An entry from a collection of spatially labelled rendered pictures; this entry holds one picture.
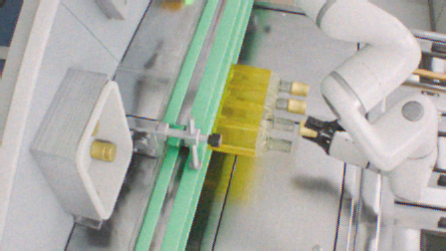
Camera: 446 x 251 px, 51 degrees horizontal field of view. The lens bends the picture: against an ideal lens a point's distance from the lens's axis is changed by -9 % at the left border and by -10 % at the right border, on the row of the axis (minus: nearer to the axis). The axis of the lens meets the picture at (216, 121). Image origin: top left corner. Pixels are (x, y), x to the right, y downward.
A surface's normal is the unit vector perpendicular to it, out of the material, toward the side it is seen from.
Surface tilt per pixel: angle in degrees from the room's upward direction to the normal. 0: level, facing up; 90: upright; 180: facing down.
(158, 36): 90
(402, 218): 90
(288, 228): 90
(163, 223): 90
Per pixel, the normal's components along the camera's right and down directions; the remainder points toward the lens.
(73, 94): -0.02, -0.59
